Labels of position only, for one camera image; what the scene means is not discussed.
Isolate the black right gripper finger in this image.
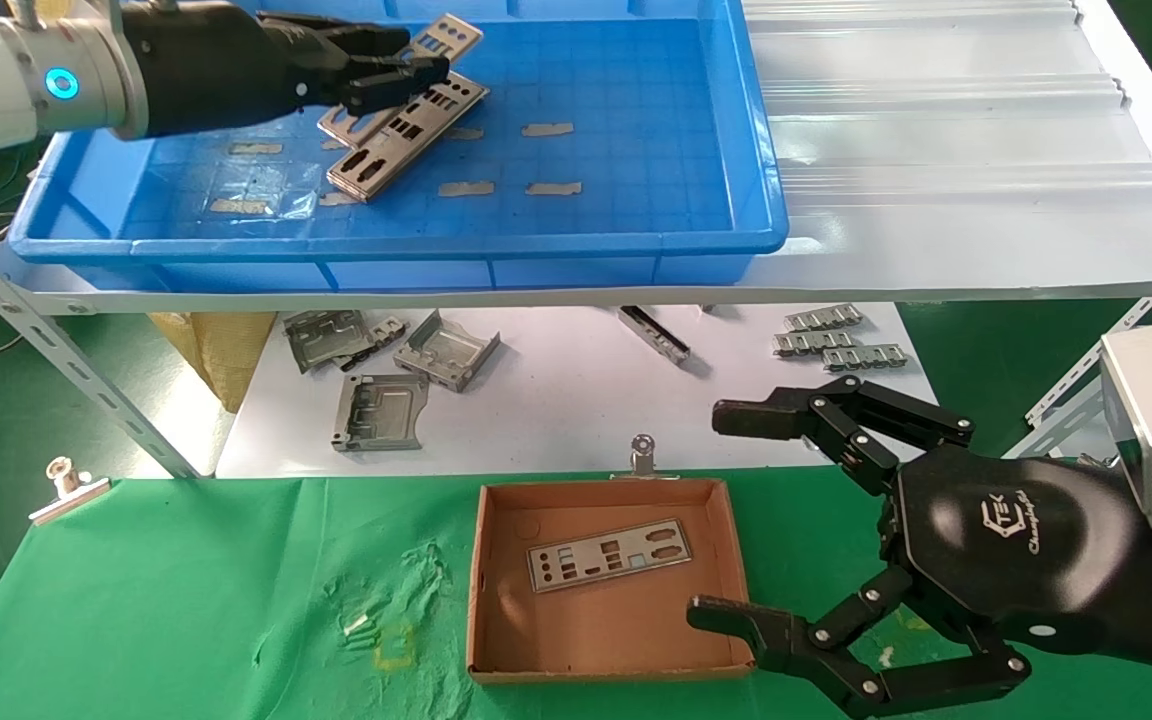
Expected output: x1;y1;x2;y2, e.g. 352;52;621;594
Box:
713;375;974;496
686;565;1032;719

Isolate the blue plastic tray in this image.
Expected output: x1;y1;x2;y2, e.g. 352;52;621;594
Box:
8;0;790;293

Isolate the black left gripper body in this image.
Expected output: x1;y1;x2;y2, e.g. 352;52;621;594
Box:
121;0;347;138

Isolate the silver binder clip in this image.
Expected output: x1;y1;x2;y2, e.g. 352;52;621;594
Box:
28;457;111;527
613;434;679;481

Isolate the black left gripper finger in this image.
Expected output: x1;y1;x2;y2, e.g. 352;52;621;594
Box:
336;55;452;116
256;12;412;63

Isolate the flat grey sheet metal bracket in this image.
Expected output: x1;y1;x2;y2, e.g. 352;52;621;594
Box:
283;310;377;373

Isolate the square grey metal bracket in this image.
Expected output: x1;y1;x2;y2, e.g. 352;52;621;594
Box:
332;373;429;453

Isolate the green table cloth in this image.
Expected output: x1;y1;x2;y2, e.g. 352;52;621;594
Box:
0;470;1152;720

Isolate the open box metal bracket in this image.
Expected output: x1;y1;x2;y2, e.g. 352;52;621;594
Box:
394;310;502;393

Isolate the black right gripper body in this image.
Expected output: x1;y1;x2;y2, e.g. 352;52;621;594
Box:
881;445;1152;673

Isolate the brown cardboard box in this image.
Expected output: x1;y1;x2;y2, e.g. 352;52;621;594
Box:
466;478;757;685

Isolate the silver IO shield plate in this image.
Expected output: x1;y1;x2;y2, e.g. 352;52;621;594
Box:
326;72;490;204
316;14;485;151
526;518;694;595

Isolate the narrow metal rail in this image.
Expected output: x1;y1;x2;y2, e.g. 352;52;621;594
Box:
619;305;692;366

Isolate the grey metal shelf rack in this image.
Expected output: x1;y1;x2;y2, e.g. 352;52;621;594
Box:
0;0;1152;479

